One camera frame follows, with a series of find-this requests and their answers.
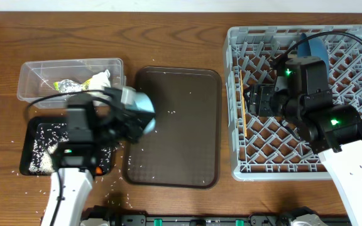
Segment light blue rice bowl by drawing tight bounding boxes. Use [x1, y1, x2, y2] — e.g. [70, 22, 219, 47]
[126, 92, 156, 134]

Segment white tissue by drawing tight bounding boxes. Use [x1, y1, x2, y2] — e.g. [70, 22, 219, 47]
[88, 70, 111, 90]

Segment yellow snack wrapper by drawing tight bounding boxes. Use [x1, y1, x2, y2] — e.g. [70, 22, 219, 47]
[53, 78, 96, 94]

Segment orange carrot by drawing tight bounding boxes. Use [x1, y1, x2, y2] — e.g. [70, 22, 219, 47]
[96, 167, 103, 175]

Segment dark blue plate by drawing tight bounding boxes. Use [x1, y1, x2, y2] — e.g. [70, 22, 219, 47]
[297, 38, 329, 70]

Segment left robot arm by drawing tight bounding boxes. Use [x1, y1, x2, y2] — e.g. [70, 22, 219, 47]
[41, 87, 155, 225]

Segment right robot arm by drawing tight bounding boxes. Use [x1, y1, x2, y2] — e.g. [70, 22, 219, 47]
[243, 56, 362, 225]

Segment grey dishwasher rack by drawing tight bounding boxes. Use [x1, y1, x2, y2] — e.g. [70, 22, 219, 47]
[223, 24, 362, 181]

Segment black waste bin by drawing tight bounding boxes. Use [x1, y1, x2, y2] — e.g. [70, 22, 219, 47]
[18, 116, 116, 176]

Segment wooden chopstick right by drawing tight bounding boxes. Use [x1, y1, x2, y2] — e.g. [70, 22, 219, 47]
[242, 112, 248, 137]

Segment wooden chopstick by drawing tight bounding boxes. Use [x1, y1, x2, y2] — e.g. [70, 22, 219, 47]
[239, 70, 244, 96]
[242, 112, 248, 137]

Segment wooden chopstick left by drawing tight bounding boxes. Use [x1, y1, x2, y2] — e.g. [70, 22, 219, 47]
[239, 70, 244, 96]

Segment crumpled silver foil ball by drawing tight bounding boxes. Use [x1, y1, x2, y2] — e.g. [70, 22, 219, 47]
[54, 79, 82, 93]

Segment white rice pile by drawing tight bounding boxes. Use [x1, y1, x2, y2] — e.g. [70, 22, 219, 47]
[28, 122, 112, 176]

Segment clear plastic bin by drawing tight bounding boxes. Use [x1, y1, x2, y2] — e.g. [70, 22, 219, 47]
[17, 58, 126, 102]

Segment brown serving tray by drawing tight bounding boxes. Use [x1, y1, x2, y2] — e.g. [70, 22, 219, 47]
[123, 67, 222, 189]

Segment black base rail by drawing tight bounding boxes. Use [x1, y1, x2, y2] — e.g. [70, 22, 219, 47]
[80, 206, 351, 226]

